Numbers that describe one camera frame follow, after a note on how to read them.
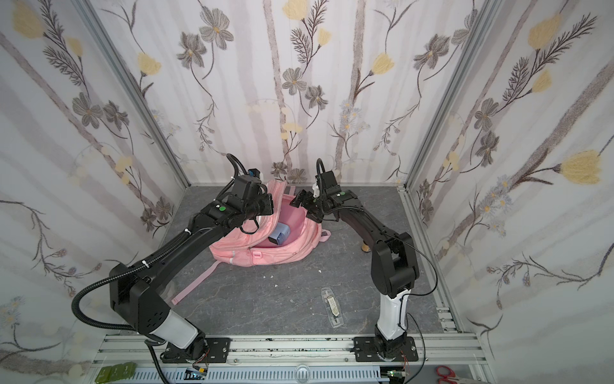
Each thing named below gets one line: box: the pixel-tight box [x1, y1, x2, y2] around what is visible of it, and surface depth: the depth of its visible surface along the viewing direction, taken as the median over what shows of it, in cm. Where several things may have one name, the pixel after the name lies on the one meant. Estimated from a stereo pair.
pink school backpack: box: [170, 179, 331, 306], surface depth 90 cm
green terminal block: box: [95, 361, 138, 384], surface depth 70 cm
